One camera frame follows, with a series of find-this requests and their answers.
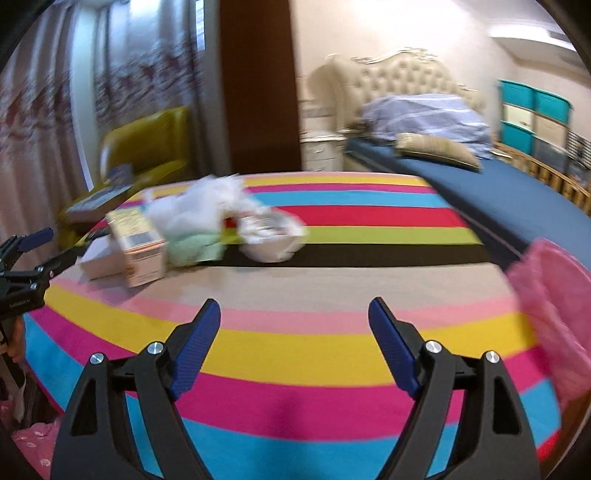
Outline striped tan pillow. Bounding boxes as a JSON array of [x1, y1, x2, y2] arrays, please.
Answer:
[[394, 133, 482, 172]]

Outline teal storage bin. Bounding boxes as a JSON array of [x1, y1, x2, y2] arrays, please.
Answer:
[[535, 89, 572, 125], [499, 79, 537, 111], [500, 121, 534, 155]]

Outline wooden crib rail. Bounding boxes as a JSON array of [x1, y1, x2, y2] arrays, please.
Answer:
[[492, 140, 590, 216]]

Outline teal storage bin left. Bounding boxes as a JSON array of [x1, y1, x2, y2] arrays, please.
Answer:
[[499, 79, 537, 111]]

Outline white nightstand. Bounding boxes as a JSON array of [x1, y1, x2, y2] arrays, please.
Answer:
[[300, 131, 346, 172]]

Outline green plastic bag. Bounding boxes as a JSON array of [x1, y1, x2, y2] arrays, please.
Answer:
[[166, 229, 240, 268]]

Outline lower teal storage bin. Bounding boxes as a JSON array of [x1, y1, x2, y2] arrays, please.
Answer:
[[500, 121, 534, 155]]

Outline rainbow striped tablecloth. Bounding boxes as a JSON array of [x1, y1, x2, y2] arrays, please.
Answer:
[[25, 173, 561, 479]]

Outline white flat box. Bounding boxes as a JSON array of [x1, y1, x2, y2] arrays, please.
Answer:
[[76, 235, 125, 280]]

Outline beige tufted headboard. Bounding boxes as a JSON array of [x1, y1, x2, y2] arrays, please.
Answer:
[[308, 49, 486, 135]]

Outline books on armchair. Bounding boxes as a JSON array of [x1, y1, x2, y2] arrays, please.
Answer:
[[64, 164, 133, 223]]

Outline brown wooden door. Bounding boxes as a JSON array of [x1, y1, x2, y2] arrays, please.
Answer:
[[219, 0, 301, 174]]

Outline pink trash bag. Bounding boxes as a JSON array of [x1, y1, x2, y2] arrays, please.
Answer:
[[507, 238, 590, 408]]

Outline floral curtain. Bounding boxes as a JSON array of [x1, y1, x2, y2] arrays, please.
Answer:
[[1, 1, 209, 243]]

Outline blue bed mattress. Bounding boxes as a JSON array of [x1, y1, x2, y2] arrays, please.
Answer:
[[345, 138, 591, 270]]

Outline teal storage bin right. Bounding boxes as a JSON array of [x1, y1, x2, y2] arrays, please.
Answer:
[[535, 89, 572, 125]]

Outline striped lavender duvet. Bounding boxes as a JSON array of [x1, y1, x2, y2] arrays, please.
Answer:
[[361, 93, 493, 157]]

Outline left hand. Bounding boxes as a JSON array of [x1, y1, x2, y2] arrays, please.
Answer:
[[7, 317, 26, 363]]

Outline yellow leather armchair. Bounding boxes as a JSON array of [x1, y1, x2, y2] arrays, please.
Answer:
[[57, 106, 198, 250]]

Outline cardboard carton box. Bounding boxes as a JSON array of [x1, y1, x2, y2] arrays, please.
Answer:
[[106, 207, 167, 288]]

